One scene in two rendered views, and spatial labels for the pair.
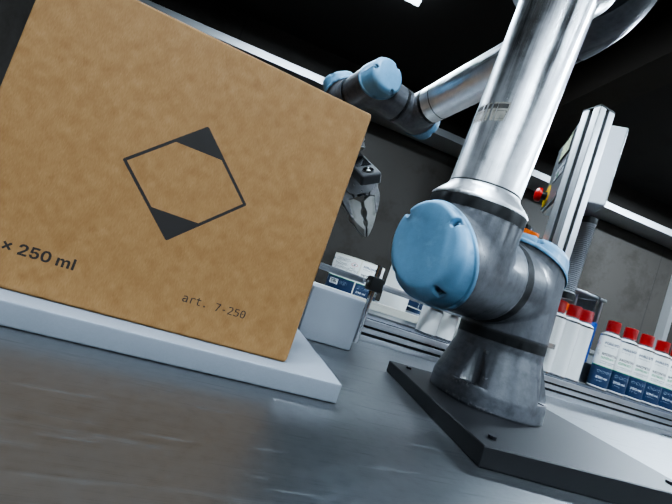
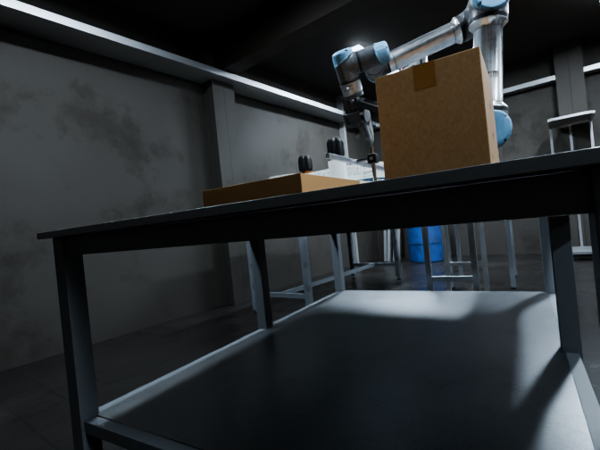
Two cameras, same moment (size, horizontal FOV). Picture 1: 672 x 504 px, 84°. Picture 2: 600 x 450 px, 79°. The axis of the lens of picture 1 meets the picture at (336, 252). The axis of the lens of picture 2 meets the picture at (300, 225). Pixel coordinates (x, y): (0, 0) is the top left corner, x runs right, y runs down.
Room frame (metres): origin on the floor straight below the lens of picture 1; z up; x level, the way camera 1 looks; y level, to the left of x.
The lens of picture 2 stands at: (-0.01, 1.15, 0.77)
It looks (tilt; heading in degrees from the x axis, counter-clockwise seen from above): 0 degrees down; 318
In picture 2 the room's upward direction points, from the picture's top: 6 degrees counter-clockwise
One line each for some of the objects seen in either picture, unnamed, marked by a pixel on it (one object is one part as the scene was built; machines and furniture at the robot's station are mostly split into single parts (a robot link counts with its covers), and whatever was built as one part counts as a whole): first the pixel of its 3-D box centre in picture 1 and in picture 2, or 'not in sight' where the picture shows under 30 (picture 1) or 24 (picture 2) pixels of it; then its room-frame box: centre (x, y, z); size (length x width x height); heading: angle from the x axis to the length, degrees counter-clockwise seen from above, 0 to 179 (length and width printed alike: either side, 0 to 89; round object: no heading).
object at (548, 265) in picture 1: (512, 285); not in sight; (0.52, -0.25, 1.02); 0.13 x 0.12 x 0.14; 123
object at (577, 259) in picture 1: (577, 258); not in sight; (0.90, -0.57, 1.18); 0.04 x 0.04 x 0.21
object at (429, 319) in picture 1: (437, 294); not in sight; (0.91, -0.27, 0.98); 0.05 x 0.05 x 0.20
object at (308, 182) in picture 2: not in sight; (287, 194); (0.66, 0.57, 0.85); 0.30 x 0.26 x 0.04; 107
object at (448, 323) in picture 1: (453, 300); not in sight; (0.93, -0.32, 0.98); 0.05 x 0.05 x 0.20
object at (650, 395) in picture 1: (655, 372); not in sight; (1.16, -1.07, 0.98); 0.05 x 0.05 x 0.20
